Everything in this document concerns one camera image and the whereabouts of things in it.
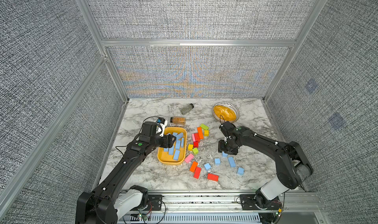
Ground blue block low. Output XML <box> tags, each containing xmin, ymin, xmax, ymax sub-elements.
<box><xmin>168</xmin><ymin>146</ymin><xmax>175</xmax><ymax>155</ymax></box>

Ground long blue block pair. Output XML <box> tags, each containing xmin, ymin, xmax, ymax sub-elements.
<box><xmin>176</xmin><ymin>132</ymin><xmax>184</xmax><ymax>140</ymax></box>
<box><xmin>175</xmin><ymin>140</ymin><xmax>181</xmax><ymax>150</ymax></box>

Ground blue block tall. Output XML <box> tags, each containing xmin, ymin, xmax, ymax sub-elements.
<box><xmin>173</xmin><ymin>150</ymin><xmax>180</xmax><ymax>161</ymax></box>

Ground yellow plastic tray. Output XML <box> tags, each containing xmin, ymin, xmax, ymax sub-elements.
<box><xmin>157</xmin><ymin>127</ymin><xmax>187</xmax><ymax>165</ymax></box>

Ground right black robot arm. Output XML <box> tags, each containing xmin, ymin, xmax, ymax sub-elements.
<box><xmin>218</xmin><ymin>121</ymin><xmax>314</xmax><ymax>210</ymax></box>

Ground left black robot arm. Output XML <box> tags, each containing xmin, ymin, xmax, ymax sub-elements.
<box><xmin>75</xmin><ymin>134</ymin><xmax>176</xmax><ymax>224</ymax></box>

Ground brown spice jar black lid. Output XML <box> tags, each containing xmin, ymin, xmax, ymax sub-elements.
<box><xmin>170</xmin><ymin>116</ymin><xmax>186</xmax><ymax>125</ymax></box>

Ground long orange block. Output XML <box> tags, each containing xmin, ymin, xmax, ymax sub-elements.
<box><xmin>197</xmin><ymin>127</ymin><xmax>204</xmax><ymax>140</ymax></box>

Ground red block upper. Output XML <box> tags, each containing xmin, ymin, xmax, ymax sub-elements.
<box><xmin>194</xmin><ymin>133</ymin><xmax>200</xmax><ymax>142</ymax></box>

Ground red block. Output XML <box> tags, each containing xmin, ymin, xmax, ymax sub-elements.
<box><xmin>194</xmin><ymin>167</ymin><xmax>201</xmax><ymax>179</ymax></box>
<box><xmin>194</xmin><ymin>133</ymin><xmax>200</xmax><ymax>142</ymax></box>
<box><xmin>207</xmin><ymin>173</ymin><xmax>219</xmax><ymax>182</ymax></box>

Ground pink block lower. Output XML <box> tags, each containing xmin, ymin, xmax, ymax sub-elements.
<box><xmin>184</xmin><ymin>154</ymin><xmax>194</xmax><ymax>164</ymax></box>

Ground green block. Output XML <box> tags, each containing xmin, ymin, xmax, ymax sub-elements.
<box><xmin>200</xmin><ymin>124</ymin><xmax>209</xmax><ymax>130</ymax></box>

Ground red block bottom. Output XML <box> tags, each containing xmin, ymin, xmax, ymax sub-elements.
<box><xmin>207</xmin><ymin>173</ymin><xmax>219</xmax><ymax>182</ymax></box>

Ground patterned bowl with yellow contents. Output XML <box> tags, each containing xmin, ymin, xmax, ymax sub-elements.
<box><xmin>212</xmin><ymin>102</ymin><xmax>240</xmax><ymax>123</ymax></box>

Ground orange block lower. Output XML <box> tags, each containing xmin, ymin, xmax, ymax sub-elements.
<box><xmin>190</xmin><ymin>162</ymin><xmax>198</xmax><ymax>173</ymax></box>

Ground clear spice jar green contents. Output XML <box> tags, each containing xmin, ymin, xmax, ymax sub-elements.
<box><xmin>180</xmin><ymin>103</ymin><xmax>194</xmax><ymax>115</ymax></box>

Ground red block lower left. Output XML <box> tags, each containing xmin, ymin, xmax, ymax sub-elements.
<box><xmin>194</xmin><ymin>167</ymin><xmax>201</xmax><ymax>179</ymax></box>

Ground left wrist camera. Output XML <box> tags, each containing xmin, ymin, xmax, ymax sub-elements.
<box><xmin>141</xmin><ymin>117</ymin><xmax>168</xmax><ymax>137</ymax></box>

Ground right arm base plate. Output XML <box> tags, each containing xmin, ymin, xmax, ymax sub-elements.
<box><xmin>239</xmin><ymin>194</ymin><xmax>283</xmax><ymax>211</ymax></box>

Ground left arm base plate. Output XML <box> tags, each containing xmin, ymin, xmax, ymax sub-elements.
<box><xmin>137</xmin><ymin>194</ymin><xmax>163</xmax><ymax>212</ymax></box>

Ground aluminium front rail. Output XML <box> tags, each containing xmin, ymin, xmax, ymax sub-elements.
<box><xmin>115</xmin><ymin>187</ymin><xmax>329</xmax><ymax>224</ymax></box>

